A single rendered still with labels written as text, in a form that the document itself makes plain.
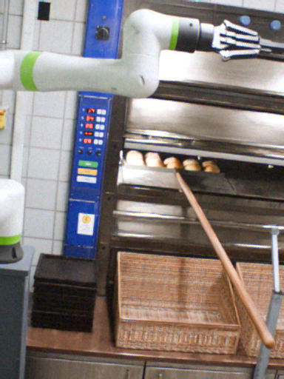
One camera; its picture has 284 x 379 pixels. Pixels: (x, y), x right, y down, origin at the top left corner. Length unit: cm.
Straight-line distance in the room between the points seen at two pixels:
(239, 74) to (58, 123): 89
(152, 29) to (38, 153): 149
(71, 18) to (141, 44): 131
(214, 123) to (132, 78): 142
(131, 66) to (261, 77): 146
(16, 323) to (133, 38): 98
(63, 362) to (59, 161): 95
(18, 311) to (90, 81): 78
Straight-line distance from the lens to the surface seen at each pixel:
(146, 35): 158
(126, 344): 275
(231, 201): 306
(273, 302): 263
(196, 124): 294
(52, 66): 172
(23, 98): 290
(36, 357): 276
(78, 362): 275
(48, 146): 295
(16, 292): 197
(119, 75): 160
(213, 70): 291
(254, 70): 296
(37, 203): 303
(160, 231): 305
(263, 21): 297
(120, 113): 290
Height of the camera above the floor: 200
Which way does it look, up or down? 16 degrees down
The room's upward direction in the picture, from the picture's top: 7 degrees clockwise
